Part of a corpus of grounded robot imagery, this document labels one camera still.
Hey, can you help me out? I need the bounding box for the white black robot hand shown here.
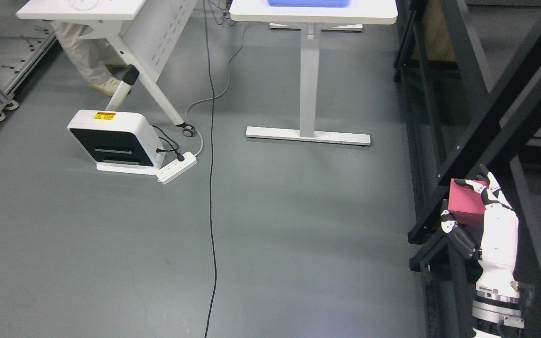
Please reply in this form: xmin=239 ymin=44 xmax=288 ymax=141
xmin=440 ymin=164 xmax=519 ymax=298

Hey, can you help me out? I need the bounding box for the blue plastic tray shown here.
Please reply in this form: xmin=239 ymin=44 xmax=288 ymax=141
xmin=268 ymin=0 xmax=350 ymax=8

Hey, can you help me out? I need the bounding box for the pink foam block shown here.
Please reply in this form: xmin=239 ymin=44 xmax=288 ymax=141
xmin=447 ymin=179 xmax=485 ymax=227

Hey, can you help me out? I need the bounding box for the person in beige clothes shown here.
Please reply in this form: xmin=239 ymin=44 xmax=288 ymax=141
xmin=51 ymin=21 xmax=127 ymax=97

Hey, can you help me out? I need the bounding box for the white pedestal table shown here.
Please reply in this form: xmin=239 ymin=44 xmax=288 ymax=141
xmin=230 ymin=0 xmax=399 ymax=147

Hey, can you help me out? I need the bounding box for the white folding table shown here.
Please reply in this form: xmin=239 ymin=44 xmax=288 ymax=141
xmin=16 ymin=0 xmax=196 ymax=137

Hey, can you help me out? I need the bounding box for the grey floor cable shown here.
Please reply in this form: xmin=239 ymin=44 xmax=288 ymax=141
xmin=185 ymin=23 xmax=257 ymax=158

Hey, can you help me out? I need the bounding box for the silver white robot forearm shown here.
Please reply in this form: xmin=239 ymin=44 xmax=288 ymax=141
xmin=472 ymin=280 xmax=535 ymax=338

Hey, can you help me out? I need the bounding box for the white black box device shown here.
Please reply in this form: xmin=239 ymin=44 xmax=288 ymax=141
xmin=67 ymin=65 xmax=165 ymax=175

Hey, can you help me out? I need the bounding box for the white power strip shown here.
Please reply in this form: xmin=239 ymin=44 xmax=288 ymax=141
xmin=156 ymin=152 xmax=198 ymax=184

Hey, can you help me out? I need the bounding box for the long black floor cable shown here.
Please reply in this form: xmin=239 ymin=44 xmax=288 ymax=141
xmin=202 ymin=0 xmax=218 ymax=338

